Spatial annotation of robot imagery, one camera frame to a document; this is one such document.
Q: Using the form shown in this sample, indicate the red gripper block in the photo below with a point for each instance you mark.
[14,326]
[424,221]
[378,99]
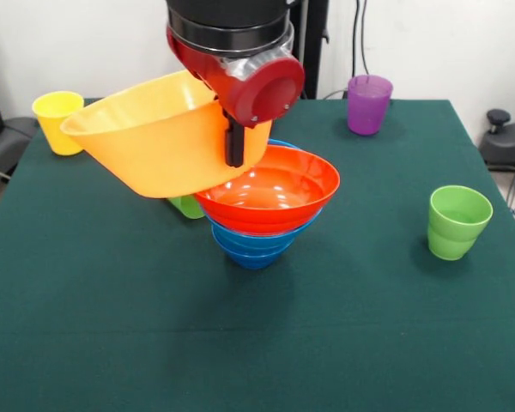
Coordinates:
[262,94]

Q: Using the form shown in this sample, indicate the red-orange bowl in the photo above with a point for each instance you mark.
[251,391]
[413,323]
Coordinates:
[283,206]

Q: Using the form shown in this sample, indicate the large yellow-orange bowl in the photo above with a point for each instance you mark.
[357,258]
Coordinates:
[154,150]

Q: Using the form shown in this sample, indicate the large blue bowl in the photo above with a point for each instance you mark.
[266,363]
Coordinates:
[257,237]

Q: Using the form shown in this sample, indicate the small light blue bowl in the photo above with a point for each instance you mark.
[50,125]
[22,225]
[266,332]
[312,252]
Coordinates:
[249,245]

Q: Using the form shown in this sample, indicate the small dark blue bowl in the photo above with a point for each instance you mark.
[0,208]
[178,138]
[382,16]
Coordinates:
[253,261]

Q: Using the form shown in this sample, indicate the smooth green cup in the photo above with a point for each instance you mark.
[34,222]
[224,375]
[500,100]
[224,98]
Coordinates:
[189,208]

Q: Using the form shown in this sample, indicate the purple cup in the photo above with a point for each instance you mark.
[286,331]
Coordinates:
[367,111]

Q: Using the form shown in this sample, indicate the dark green tablecloth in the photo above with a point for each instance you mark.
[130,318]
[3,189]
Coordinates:
[257,322]

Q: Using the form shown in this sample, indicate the yellow cup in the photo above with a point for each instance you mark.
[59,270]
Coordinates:
[56,129]

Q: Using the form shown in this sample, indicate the grey black stand base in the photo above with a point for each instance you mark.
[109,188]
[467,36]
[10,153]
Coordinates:
[4,146]
[502,146]

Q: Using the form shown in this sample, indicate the ridged green cup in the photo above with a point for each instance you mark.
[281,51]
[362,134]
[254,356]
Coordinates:
[450,244]

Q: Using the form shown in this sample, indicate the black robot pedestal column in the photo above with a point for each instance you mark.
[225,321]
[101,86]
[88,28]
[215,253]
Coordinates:
[313,47]

